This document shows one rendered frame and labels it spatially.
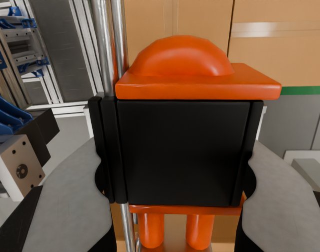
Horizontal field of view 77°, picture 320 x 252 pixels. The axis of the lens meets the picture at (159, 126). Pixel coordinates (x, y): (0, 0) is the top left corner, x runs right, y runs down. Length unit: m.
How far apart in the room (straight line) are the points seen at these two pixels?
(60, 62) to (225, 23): 0.87
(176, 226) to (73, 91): 1.15
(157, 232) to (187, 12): 0.70
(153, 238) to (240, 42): 0.73
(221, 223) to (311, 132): 1.44
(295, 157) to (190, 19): 1.42
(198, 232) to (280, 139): 1.61
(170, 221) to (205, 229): 0.04
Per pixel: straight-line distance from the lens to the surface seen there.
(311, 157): 1.96
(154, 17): 0.78
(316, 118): 1.79
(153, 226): 0.17
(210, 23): 0.79
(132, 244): 0.18
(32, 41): 1.14
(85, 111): 0.84
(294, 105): 1.66
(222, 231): 0.47
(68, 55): 1.25
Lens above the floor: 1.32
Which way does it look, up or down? 62 degrees down
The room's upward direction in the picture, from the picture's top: 175 degrees counter-clockwise
